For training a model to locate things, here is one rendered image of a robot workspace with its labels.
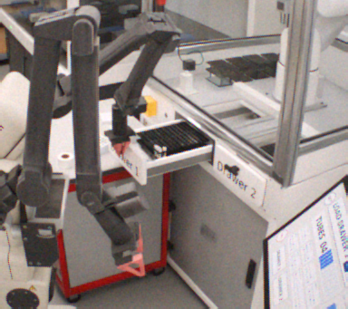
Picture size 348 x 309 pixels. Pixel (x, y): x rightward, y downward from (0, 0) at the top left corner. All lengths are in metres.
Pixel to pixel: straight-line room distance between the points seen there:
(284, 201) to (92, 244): 0.94
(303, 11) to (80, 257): 1.47
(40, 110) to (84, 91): 0.10
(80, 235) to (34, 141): 1.21
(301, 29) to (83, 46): 0.76
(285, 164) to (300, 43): 0.41
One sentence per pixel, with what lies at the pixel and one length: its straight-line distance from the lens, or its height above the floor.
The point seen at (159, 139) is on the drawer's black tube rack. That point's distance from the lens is 2.04.
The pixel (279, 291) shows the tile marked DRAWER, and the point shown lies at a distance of 1.25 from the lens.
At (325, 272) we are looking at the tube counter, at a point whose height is 1.11.
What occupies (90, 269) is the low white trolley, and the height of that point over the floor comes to 0.22.
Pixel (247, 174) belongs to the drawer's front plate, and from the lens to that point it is 1.83.
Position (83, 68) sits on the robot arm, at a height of 1.51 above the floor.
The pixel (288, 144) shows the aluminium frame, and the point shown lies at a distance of 1.65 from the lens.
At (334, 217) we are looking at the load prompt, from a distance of 1.27.
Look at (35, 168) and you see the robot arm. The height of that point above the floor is 1.29.
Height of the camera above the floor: 1.87
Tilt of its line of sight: 28 degrees down
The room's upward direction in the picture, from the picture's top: 3 degrees clockwise
